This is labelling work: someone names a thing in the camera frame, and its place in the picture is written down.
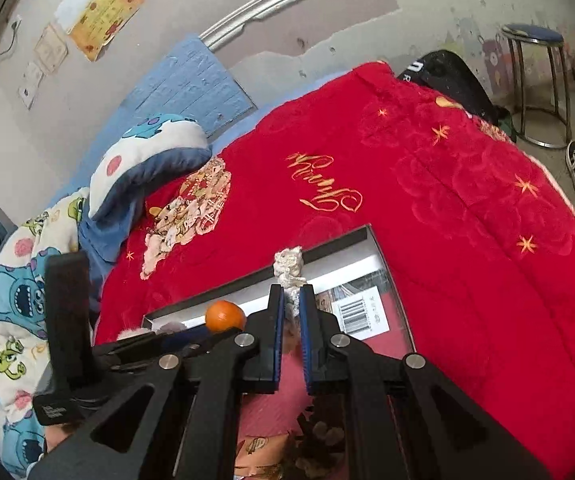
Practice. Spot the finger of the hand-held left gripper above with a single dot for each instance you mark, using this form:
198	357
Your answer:
132	350

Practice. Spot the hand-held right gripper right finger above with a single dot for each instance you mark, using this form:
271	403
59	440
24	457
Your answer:
307	340

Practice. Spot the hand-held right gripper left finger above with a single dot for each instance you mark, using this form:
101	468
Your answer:
277	332

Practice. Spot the small orange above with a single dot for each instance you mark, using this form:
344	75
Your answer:
225	315

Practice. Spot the cream crochet scrunchie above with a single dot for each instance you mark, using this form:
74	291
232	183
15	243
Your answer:
287	262

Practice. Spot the black rimmed shallow box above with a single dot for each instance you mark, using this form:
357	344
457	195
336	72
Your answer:
347	265

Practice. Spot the white fluffy pom-pom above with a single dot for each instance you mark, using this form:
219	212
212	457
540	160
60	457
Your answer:
132	333

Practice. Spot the pink fuzzy hair claw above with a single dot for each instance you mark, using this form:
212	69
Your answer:
171	327

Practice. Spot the cartoon monster quilt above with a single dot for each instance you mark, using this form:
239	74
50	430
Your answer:
12	310

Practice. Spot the brown triangular snack packet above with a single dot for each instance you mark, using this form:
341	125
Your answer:
255	450

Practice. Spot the blue white cartoon pillow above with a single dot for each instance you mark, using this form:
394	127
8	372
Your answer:
132	160

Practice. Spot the red printed blanket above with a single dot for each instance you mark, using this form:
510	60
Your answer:
417	185

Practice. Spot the black bag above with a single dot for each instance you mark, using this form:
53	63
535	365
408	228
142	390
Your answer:
447	75

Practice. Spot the metal stool with blue seat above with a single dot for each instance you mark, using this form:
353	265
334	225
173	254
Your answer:
532	33

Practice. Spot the small white wall certificate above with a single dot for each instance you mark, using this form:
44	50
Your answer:
31	85

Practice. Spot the blue foam wall panel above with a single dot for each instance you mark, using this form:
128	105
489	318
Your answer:
192	80

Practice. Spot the beige framed wall certificate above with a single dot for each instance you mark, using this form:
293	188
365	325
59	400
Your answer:
52	47

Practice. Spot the yellow wall certificate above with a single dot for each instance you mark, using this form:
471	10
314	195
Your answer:
102	15

